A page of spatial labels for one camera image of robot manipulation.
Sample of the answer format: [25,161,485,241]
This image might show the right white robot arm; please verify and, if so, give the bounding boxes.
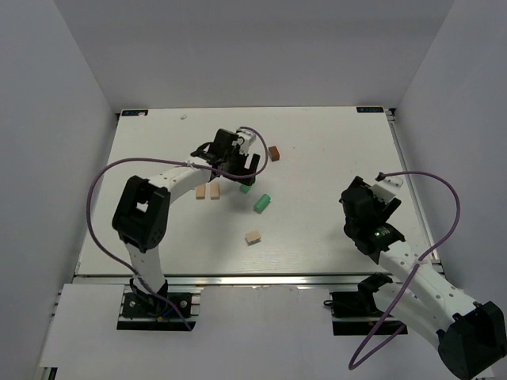
[339,172,506,379]

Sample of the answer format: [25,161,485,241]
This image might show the small light wood block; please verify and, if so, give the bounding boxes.
[245,230,261,245]

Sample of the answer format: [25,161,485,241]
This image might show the aluminium front rail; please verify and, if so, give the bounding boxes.
[73,272,444,290]

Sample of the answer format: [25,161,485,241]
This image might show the right blue corner label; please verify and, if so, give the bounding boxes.
[356,106,384,113]

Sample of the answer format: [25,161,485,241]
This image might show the green cylinder block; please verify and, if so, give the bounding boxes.
[253,194,271,213]

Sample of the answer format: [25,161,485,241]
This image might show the blue corner label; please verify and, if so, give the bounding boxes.
[356,106,384,113]
[120,109,148,117]

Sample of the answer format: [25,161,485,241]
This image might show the aluminium right side rail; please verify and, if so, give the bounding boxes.
[386,108,443,265]

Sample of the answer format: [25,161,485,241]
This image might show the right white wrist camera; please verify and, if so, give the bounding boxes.
[370,173,404,203]

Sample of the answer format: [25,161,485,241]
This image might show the left blue corner label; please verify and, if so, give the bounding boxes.
[120,109,148,117]

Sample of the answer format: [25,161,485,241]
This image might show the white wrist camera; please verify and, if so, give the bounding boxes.
[370,173,404,203]
[234,128,257,155]

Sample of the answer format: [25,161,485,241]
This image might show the dark brown wood block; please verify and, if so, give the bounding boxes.
[269,146,280,162]

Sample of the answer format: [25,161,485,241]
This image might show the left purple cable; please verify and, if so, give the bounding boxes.
[86,126,269,332]

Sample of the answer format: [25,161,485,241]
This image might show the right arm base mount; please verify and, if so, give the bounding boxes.
[323,273,393,336]

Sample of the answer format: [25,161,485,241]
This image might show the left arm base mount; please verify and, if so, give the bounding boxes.
[116,291,200,332]

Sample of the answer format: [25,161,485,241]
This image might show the aluminium rail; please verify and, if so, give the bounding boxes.
[73,272,444,290]
[386,108,443,265]

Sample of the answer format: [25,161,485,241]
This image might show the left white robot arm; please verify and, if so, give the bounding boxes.
[112,127,267,297]

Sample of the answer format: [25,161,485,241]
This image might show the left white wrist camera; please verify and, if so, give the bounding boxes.
[234,128,257,155]

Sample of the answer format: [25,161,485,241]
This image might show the green rectangular block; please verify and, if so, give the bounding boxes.
[239,184,252,194]

